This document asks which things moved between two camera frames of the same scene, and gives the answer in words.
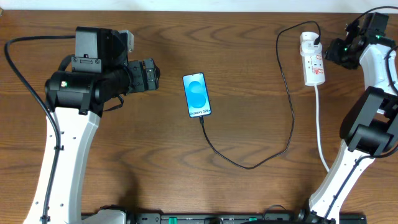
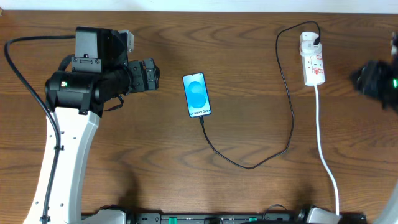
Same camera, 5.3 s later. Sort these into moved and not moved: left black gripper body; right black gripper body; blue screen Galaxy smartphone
Moved: right black gripper body
Not moved: left black gripper body; blue screen Galaxy smartphone
